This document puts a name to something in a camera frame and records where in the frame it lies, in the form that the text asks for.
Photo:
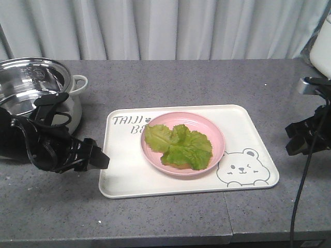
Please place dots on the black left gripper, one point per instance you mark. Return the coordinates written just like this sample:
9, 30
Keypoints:
56, 154

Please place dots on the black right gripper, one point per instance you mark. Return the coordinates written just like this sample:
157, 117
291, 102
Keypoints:
315, 128

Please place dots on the cream bear serving tray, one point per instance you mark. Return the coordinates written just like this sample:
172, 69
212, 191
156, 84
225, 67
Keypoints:
240, 159

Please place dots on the green lettuce leaf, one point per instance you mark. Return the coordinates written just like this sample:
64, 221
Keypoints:
179, 146

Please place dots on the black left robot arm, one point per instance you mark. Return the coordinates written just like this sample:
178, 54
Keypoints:
18, 133

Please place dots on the white rice cooker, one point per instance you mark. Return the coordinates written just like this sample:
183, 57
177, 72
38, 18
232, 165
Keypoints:
320, 51

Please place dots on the cream electric cooking pot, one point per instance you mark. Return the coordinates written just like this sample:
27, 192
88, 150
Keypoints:
23, 80

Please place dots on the grey pleated curtain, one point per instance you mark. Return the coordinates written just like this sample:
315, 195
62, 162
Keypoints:
158, 30

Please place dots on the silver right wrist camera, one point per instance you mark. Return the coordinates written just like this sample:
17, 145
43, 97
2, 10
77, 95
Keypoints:
310, 85

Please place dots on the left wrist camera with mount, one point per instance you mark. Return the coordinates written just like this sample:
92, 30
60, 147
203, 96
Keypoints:
46, 110

